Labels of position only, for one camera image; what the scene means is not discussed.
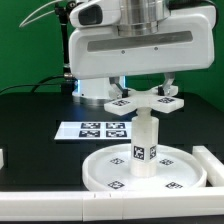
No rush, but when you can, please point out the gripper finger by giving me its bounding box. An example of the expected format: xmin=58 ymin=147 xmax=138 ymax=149
xmin=109 ymin=77 xmax=128 ymax=98
xmin=158 ymin=72 xmax=175 ymax=96

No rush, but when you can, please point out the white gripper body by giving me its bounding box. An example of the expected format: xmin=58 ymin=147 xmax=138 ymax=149
xmin=69 ymin=6 xmax=216 ymax=79

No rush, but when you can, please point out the white cross-shaped table base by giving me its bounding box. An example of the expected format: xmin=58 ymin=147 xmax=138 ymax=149
xmin=104 ymin=86 xmax=184 ymax=116

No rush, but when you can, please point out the white round table top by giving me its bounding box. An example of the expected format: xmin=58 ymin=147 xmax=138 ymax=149
xmin=82 ymin=144 xmax=207 ymax=191

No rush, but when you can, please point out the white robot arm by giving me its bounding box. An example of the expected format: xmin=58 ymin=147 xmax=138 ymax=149
xmin=69 ymin=0 xmax=218 ymax=102

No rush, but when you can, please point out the white marker sheet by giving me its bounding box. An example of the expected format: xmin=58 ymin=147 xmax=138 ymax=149
xmin=54 ymin=121 xmax=131 ymax=140

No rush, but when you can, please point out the white right fence bar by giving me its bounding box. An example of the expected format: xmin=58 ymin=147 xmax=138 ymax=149
xmin=192 ymin=146 xmax=224 ymax=187

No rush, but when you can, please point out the white fence bar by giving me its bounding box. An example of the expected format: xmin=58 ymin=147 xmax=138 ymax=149
xmin=0 ymin=187 xmax=224 ymax=221
xmin=192 ymin=146 xmax=224 ymax=187
xmin=0 ymin=149 xmax=4 ymax=170

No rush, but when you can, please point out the white front fence bar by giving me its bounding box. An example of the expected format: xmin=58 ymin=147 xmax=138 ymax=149
xmin=0 ymin=187 xmax=224 ymax=221

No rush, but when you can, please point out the white left fence bar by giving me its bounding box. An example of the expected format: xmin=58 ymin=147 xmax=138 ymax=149
xmin=0 ymin=149 xmax=4 ymax=170

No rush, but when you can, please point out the black camera stand pole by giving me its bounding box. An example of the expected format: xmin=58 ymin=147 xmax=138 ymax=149
xmin=55 ymin=3 xmax=76 ymax=95

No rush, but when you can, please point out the black cable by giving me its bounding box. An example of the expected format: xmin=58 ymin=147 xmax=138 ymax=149
xmin=0 ymin=75 xmax=66 ymax=96

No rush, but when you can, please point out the white cable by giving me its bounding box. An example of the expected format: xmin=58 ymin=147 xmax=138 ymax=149
xmin=18 ymin=0 xmax=66 ymax=28

